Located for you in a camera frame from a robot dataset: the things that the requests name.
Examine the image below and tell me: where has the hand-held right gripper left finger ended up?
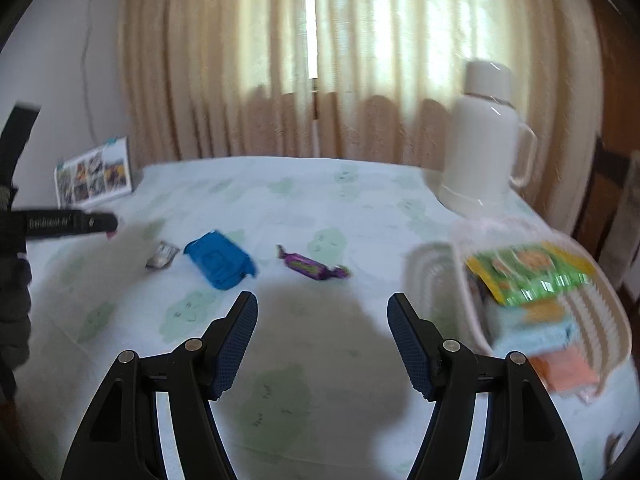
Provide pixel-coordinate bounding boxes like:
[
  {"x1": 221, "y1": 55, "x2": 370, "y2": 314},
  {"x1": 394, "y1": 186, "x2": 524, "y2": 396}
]
[{"x1": 60, "y1": 291, "x2": 259, "y2": 480}]

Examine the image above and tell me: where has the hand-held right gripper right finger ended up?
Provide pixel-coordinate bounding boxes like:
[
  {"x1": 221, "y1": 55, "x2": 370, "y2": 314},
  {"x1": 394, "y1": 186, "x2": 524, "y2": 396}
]
[{"x1": 387, "y1": 293, "x2": 583, "y2": 480}]

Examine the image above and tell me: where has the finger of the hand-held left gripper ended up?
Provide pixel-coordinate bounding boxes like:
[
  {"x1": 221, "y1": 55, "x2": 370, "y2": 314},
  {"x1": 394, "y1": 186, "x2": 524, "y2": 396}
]
[{"x1": 22, "y1": 208, "x2": 120, "y2": 237}]

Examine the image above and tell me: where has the light blue snack packet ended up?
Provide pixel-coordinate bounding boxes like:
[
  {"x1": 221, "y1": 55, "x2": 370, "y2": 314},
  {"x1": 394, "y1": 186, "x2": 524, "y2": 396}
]
[{"x1": 482, "y1": 305, "x2": 576, "y2": 356}]

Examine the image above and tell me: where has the green checkered snack packet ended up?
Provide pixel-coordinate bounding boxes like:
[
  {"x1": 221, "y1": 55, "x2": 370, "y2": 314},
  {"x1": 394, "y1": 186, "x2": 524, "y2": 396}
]
[{"x1": 466, "y1": 242, "x2": 596, "y2": 308}]

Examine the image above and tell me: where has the white plastic basket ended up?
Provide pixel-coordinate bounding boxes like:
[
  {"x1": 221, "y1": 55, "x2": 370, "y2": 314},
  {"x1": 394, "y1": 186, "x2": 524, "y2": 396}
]
[{"x1": 407, "y1": 215, "x2": 632, "y2": 403}]

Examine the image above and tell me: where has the person's left hand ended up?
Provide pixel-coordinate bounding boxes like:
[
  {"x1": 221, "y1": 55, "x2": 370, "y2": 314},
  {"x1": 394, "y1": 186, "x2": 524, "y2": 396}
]
[{"x1": 0, "y1": 255, "x2": 33, "y2": 373}]

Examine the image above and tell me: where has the photo desk calendar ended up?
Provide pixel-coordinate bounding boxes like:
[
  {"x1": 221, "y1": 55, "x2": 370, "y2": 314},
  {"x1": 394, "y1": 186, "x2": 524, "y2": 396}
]
[{"x1": 54, "y1": 136, "x2": 133, "y2": 208}]

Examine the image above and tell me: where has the purple wrapped candy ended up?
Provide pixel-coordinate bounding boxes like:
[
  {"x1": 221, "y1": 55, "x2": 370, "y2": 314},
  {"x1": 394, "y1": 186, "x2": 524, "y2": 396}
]
[{"x1": 276, "y1": 245, "x2": 351, "y2": 281}]

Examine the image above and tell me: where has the small white snack packet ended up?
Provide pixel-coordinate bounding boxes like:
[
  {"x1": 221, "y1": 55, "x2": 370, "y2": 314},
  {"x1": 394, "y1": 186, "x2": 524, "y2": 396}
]
[{"x1": 145, "y1": 241, "x2": 179, "y2": 269}]

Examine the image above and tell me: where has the pale green printed tablecloth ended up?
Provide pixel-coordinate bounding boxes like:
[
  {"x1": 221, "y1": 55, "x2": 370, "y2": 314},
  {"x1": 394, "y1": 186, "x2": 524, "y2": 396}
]
[{"x1": 0, "y1": 156, "x2": 640, "y2": 480}]

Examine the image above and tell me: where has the white thermos jug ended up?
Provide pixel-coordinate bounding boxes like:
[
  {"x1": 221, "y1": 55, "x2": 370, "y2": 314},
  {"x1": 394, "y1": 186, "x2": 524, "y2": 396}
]
[{"x1": 439, "y1": 60, "x2": 538, "y2": 216}]

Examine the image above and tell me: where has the beige curtain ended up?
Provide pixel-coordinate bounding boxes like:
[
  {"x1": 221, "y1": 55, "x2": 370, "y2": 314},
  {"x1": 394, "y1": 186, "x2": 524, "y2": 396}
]
[{"x1": 117, "y1": 0, "x2": 601, "y2": 233}]

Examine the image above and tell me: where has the grey fuzzy chair cushion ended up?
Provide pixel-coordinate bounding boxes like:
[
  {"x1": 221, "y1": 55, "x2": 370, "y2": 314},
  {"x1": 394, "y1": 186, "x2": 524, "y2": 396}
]
[{"x1": 600, "y1": 150, "x2": 640, "y2": 286}]

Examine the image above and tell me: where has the dark wooden chair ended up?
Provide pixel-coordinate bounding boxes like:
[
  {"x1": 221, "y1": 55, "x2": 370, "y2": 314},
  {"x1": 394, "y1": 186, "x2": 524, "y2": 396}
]
[{"x1": 572, "y1": 135, "x2": 640, "y2": 291}]

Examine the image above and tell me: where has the brown wooden door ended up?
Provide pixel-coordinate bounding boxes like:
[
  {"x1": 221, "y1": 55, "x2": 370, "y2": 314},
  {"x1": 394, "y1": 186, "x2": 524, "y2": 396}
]
[{"x1": 582, "y1": 0, "x2": 640, "y2": 153}]

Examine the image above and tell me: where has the thin wall cable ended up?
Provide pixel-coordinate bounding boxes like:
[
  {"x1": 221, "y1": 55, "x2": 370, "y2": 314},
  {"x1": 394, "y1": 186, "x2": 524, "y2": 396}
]
[{"x1": 80, "y1": 0, "x2": 102, "y2": 142}]

